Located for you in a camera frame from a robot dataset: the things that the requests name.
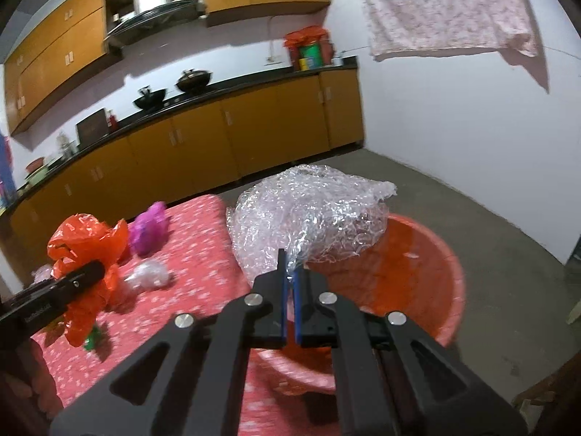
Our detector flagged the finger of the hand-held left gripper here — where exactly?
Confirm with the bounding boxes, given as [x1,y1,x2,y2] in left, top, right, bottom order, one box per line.
[51,261,106,304]

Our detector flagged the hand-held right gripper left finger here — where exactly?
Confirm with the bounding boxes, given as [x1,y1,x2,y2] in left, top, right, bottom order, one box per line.
[48,249,289,436]

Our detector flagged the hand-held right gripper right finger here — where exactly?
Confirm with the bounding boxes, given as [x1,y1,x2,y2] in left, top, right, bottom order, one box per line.
[290,266,529,436]

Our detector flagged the orange plastic bag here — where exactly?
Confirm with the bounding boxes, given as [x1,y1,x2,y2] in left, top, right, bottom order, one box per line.
[46,213,130,348]

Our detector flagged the clear white plastic bag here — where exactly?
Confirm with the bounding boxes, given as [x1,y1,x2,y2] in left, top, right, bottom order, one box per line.
[122,258,175,291]

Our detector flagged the magenta plastic bag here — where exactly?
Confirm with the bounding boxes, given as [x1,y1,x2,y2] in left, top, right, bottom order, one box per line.
[128,201,171,256]

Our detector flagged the clear bubble wrap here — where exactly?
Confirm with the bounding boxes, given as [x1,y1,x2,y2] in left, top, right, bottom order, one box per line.
[226,163,399,282]

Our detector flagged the red plastic basin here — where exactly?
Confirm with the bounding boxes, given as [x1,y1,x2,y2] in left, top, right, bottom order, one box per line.
[249,213,466,396]

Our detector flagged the person's left hand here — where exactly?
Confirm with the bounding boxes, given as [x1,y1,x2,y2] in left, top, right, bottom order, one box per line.
[0,338,64,423]

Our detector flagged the green plastic scrap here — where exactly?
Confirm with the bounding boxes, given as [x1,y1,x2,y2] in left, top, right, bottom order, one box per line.
[83,324,107,351]

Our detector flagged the red floral tablecloth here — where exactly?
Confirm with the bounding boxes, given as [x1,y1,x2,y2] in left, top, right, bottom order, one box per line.
[27,193,341,436]

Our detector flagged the stacked small basins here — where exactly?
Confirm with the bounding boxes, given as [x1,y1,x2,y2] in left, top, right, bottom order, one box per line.
[25,158,50,183]

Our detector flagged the blue and red cloth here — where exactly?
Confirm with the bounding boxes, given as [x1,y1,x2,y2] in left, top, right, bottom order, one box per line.
[0,134,16,205]

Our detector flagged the brown cutting board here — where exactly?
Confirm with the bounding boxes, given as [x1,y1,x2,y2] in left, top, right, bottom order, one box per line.
[76,110,110,148]

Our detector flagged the orange kitchen base cabinets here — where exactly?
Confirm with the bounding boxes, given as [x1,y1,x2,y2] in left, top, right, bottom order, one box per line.
[9,73,366,255]

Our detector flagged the black open wok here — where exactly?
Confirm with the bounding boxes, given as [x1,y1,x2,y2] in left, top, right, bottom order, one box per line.
[133,86,168,110]

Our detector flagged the black wok with lid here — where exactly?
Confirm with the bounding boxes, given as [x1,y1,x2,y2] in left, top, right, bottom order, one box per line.
[175,69,213,94]

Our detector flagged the green container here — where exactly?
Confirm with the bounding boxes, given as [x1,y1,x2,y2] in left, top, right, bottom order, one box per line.
[297,43,321,70]

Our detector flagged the red plastic bag on counter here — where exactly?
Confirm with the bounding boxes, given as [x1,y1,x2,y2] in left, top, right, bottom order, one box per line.
[284,26,334,71]

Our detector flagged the wooden stool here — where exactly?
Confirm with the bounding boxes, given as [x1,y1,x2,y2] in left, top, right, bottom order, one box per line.
[512,363,581,436]

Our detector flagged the steel range hood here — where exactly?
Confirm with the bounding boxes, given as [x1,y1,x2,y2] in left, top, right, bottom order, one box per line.
[103,0,207,48]

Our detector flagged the pink floral hanging cloth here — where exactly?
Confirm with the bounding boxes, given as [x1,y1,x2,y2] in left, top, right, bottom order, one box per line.
[352,0,541,62]

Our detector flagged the long orange wall cabinets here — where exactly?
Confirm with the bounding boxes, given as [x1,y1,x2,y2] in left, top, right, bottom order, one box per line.
[4,0,124,136]

